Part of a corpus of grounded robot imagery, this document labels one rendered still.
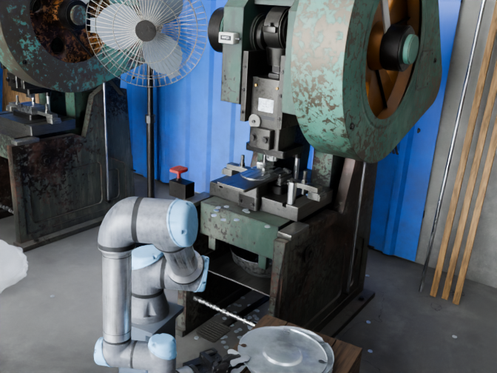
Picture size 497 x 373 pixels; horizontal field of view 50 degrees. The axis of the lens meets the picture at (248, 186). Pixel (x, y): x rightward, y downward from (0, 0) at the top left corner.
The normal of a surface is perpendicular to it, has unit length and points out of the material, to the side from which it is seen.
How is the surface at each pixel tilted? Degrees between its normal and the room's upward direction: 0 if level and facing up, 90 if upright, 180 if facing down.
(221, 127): 90
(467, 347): 0
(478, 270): 90
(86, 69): 90
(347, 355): 0
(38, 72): 90
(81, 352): 0
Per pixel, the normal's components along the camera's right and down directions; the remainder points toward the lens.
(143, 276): -0.07, 0.32
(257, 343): 0.12, -0.95
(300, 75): -0.58, 0.41
